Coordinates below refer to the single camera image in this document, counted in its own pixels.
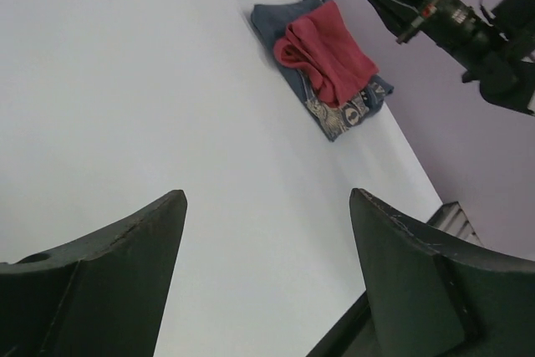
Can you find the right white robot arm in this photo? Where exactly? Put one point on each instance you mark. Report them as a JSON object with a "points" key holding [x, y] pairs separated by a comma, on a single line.
{"points": [[506, 78]]}

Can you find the blue graphic tank top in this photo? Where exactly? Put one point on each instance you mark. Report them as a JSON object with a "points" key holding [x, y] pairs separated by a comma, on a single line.
{"points": [[270, 21]]}

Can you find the right aluminium frame post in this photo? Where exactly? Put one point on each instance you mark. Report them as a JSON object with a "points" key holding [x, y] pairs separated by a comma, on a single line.
{"points": [[451, 218]]}

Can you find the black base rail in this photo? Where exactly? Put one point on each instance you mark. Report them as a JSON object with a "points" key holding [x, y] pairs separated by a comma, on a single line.
{"points": [[352, 336]]}

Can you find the pink tank top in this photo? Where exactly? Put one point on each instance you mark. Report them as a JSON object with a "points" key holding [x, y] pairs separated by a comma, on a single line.
{"points": [[320, 45]]}

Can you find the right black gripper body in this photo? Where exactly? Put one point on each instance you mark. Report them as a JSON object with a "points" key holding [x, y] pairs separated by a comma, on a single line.
{"points": [[458, 29]]}

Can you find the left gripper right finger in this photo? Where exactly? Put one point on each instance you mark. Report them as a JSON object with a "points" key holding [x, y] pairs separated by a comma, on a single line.
{"points": [[432, 294]]}

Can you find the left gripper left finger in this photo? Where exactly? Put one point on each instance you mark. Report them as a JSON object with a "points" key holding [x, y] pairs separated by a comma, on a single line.
{"points": [[103, 294]]}

